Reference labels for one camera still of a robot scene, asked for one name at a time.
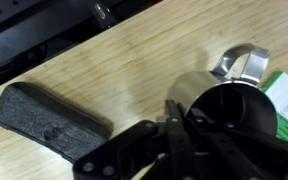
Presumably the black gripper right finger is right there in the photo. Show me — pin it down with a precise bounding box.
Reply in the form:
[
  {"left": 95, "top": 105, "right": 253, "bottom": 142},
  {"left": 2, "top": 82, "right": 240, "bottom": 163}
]
[{"left": 177, "top": 106, "right": 288, "bottom": 180}]

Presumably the black foam pad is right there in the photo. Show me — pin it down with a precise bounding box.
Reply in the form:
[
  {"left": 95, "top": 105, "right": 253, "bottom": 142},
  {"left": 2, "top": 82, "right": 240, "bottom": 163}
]
[{"left": 0, "top": 82, "right": 112, "bottom": 163}]

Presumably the silver pitcher cup with handle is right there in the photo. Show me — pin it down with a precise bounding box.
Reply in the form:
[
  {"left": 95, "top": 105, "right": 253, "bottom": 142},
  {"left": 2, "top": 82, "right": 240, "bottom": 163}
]
[{"left": 168, "top": 43, "right": 277, "bottom": 136}]

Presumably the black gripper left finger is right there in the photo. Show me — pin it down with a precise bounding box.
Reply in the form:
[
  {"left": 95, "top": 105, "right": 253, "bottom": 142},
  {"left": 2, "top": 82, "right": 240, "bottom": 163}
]
[{"left": 73, "top": 100, "right": 198, "bottom": 180}]

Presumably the white green label box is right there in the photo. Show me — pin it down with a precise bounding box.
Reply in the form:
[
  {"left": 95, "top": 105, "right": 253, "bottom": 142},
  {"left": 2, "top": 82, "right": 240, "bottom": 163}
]
[{"left": 262, "top": 71, "right": 288, "bottom": 141}]

